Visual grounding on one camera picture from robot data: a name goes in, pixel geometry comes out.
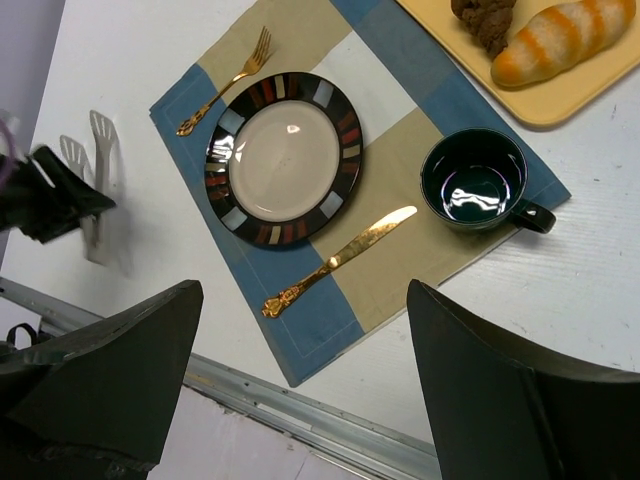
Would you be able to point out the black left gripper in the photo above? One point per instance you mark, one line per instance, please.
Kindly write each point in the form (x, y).
(62, 200)

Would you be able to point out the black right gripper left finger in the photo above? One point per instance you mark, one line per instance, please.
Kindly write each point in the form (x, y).
(98, 402)

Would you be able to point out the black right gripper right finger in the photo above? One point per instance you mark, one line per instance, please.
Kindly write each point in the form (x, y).
(503, 407)

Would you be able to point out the steel serving tongs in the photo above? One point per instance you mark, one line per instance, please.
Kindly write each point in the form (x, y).
(94, 227)

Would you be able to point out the striped bread roll near mug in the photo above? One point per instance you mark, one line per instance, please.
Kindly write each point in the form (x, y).
(558, 38)

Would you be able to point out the gold ornate knife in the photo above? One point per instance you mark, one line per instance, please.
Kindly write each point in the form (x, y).
(274, 306)

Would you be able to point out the dark green mug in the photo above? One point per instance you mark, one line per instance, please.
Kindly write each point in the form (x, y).
(475, 179)

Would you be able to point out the dark rimmed ceramic plate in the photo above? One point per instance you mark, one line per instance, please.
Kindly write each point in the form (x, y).
(283, 159)

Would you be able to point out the gold ornate fork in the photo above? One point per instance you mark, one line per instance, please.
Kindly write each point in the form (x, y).
(253, 65)

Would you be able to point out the yellow plastic tray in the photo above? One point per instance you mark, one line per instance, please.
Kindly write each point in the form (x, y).
(540, 105)

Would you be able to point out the chocolate croissant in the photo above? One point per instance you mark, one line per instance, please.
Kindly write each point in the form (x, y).
(488, 21)

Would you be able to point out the aluminium table edge rail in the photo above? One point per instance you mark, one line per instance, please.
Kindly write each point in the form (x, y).
(370, 448)

